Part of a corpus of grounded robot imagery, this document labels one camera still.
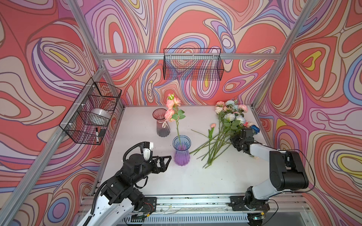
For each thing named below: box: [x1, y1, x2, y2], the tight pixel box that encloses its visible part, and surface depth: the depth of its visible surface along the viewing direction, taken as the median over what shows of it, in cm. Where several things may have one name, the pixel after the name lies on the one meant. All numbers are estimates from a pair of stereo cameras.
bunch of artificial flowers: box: [189, 100, 260, 169], surface depth 101 cm
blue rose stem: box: [249, 124, 260, 135], surface depth 98 cm
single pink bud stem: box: [208, 123, 217, 151], surface depth 104 cm
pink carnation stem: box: [164, 93, 186, 148], surface depth 69 cm
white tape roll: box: [90, 108, 112, 119], surface depth 75 cm
